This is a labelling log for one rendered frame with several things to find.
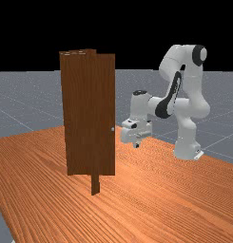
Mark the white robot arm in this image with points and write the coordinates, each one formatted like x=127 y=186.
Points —
x=187 y=104

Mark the brown door leaf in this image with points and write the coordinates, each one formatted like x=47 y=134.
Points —
x=89 y=110

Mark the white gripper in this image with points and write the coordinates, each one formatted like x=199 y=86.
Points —
x=137 y=128

